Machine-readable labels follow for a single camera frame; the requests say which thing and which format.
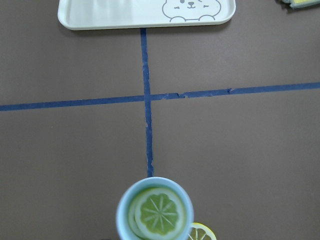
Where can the yellow lemon slice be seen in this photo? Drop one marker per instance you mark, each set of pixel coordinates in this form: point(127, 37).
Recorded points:
point(157, 214)

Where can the light blue cup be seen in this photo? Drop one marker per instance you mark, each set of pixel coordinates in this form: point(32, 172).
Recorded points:
point(123, 228)

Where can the cream bear print tray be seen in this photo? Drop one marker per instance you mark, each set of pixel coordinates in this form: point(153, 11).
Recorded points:
point(126, 14)

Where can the folded grey cloth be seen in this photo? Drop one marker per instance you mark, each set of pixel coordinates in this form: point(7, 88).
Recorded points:
point(298, 4)

